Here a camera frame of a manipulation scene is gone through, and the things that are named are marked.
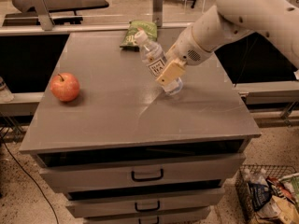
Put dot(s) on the green chip bag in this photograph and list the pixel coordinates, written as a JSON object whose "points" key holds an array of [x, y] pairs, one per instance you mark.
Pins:
{"points": [[135, 26]]}

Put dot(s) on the wire basket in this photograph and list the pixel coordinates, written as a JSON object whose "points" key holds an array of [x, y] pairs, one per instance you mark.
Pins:
{"points": [[242, 187]]}

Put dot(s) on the red apple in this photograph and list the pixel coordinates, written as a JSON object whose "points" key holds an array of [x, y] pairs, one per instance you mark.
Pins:
{"points": [[65, 87]]}

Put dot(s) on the middle drawer with black handle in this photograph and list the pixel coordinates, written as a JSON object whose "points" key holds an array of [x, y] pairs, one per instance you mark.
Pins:
{"points": [[145, 204]]}

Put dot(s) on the bottom drawer with black handle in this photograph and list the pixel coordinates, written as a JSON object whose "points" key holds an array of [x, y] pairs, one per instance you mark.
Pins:
{"points": [[165, 217]]}

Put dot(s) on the clear blue plastic bottle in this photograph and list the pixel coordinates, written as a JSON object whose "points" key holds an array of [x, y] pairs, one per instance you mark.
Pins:
{"points": [[152, 55]]}

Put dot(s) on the dark bench behind glass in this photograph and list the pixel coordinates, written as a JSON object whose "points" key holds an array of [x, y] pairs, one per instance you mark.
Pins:
{"points": [[28, 16]]}

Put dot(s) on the top drawer with black handle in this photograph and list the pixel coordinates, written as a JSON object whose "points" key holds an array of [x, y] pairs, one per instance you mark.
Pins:
{"points": [[128, 174]]}

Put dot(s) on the snack bags in basket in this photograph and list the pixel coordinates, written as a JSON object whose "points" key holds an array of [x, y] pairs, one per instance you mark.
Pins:
{"points": [[283, 205]]}

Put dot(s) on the drawer with black handle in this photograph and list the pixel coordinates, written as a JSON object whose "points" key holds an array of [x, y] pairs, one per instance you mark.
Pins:
{"points": [[145, 204], [165, 217], [128, 174]]}

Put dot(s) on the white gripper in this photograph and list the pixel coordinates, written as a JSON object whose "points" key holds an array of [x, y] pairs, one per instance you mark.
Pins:
{"points": [[187, 48]]}

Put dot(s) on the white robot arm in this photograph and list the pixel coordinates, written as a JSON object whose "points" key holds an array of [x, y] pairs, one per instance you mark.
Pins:
{"points": [[228, 21]]}

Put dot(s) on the grey drawer cabinet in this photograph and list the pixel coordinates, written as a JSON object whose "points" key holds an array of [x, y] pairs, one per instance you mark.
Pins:
{"points": [[121, 114]]}

